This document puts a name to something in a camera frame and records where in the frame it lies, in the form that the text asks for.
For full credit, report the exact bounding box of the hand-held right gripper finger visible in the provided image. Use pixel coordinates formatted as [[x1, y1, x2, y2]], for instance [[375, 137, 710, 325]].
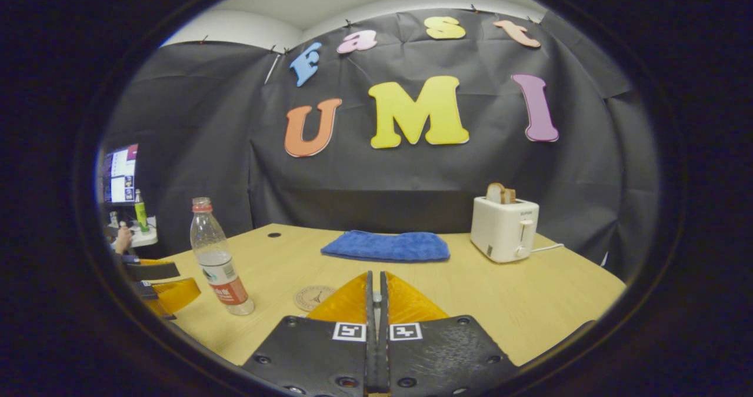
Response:
[[241, 271, 377, 397], [378, 271, 519, 397]]

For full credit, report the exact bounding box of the green drink bottle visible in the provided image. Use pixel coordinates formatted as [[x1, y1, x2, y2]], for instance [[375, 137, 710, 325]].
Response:
[[134, 189, 151, 233]]

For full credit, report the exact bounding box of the black backdrop cloth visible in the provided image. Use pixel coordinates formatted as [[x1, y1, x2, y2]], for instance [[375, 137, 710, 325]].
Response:
[[103, 8, 659, 280]]

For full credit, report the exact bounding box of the computer monitor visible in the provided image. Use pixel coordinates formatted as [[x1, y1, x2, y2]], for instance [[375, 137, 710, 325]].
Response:
[[101, 144, 139, 206]]

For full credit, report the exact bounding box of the blue folded towel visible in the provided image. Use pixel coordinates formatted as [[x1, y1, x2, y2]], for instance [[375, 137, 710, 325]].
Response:
[[321, 230, 451, 263]]

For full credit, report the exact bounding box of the clear plastic water bottle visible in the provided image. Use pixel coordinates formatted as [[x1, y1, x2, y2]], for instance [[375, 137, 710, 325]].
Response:
[[189, 197, 255, 316]]

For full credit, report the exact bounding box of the white side table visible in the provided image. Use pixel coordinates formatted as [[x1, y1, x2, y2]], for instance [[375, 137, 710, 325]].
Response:
[[109, 216, 159, 249]]

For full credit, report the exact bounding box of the toasted bread slice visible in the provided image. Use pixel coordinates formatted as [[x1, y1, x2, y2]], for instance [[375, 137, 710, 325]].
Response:
[[485, 182, 517, 205]]

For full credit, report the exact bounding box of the white toaster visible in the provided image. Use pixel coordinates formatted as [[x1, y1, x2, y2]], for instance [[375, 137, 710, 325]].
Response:
[[470, 196, 540, 263]]

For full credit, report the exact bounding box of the round cork coaster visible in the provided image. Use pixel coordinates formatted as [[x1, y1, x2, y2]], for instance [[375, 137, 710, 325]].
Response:
[[293, 285, 337, 312]]

